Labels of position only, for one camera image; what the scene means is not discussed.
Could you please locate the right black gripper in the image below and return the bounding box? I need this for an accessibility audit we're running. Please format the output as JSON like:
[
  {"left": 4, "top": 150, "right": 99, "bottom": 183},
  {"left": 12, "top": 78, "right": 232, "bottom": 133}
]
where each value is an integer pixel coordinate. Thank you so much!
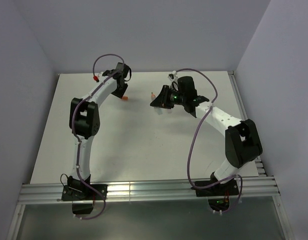
[{"left": 150, "top": 84, "right": 186, "bottom": 109}]

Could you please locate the orange marker pen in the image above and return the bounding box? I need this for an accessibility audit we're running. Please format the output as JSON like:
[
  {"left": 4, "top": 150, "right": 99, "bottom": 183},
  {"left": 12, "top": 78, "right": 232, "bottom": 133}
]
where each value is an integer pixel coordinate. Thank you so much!
[{"left": 151, "top": 92, "right": 163, "bottom": 115}]

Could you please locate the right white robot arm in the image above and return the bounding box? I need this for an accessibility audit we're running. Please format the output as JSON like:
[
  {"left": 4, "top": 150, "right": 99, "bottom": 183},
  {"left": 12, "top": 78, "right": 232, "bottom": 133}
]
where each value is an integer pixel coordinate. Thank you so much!
[{"left": 150, "top": 73, "right": 263, "bottom": 195}]

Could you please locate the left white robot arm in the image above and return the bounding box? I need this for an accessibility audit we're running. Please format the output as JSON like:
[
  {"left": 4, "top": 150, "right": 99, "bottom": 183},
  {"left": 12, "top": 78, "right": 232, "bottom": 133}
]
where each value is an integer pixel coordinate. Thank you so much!
[{"left": 62, "top": 62, "right": 132, "bottom": 201}]

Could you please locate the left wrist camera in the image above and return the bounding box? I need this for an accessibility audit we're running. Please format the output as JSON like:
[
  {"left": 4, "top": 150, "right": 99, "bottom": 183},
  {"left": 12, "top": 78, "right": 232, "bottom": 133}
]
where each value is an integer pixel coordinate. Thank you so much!
[{"left": 93, "top": 71, "right": 107, "bottom": 83}]

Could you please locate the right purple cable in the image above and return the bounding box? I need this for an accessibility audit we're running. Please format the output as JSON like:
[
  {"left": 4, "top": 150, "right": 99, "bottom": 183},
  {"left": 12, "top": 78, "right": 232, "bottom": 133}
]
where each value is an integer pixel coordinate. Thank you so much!
[{"left": 176, "top": 67, "right": 243, "bottom": 216}]

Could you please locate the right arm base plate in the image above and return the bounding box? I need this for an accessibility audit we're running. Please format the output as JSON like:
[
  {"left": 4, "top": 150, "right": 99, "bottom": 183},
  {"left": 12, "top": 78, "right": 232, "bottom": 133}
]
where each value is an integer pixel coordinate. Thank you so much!
[{"left": 194, "top": 179, "right": 238, "bottom": 213}]

